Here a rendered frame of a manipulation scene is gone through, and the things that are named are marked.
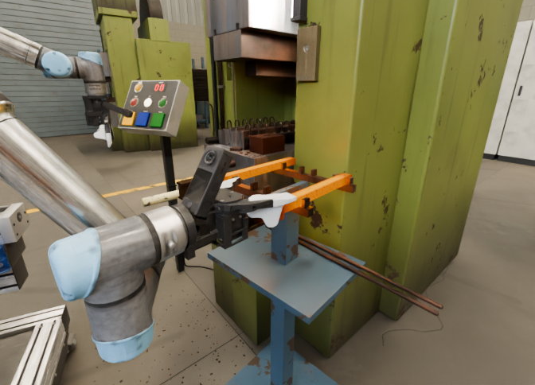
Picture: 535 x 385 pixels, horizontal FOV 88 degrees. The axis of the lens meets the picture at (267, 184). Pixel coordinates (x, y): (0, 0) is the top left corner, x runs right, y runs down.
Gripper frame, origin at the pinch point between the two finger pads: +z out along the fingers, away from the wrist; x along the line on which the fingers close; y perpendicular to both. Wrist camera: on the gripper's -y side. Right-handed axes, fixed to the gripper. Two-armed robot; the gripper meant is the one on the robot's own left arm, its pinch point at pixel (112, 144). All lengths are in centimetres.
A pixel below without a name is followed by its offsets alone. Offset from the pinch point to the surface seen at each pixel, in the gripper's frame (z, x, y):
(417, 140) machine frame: -2, 52, -118
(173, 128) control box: -3.2, -16.7, -26.8
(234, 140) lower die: -1, 18, -48
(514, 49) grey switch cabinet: -78, -141, -550
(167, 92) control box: -20.4, -24.3, -26.7
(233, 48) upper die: -37, 20, -49
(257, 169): 1, 57, -43
